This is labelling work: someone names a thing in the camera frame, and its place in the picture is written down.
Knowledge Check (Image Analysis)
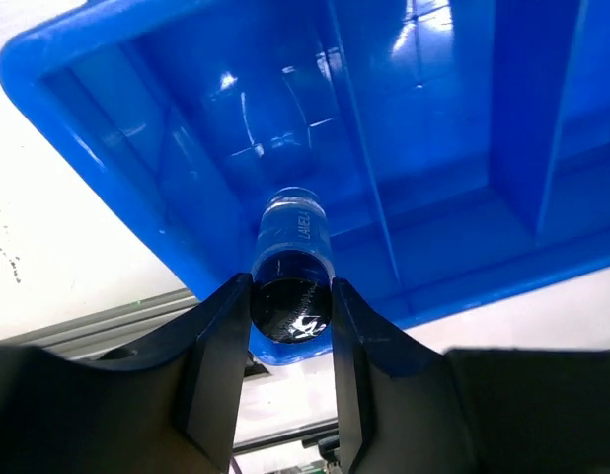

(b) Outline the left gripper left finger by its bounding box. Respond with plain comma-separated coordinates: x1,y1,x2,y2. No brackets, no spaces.
0,274,252,473

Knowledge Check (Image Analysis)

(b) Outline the blue plastic divided tray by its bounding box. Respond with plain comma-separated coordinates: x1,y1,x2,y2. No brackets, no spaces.
0,0,610,367

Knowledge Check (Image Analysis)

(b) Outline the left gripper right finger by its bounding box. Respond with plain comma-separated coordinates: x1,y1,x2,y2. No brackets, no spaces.
332,278,610,473

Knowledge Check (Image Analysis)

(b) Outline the front aluminium rail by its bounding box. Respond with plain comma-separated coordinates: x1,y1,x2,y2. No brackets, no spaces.
0,289,339,455

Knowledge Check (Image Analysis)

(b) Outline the clear bottle black cap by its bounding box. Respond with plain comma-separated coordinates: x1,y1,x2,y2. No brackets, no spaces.
251,187,335,344

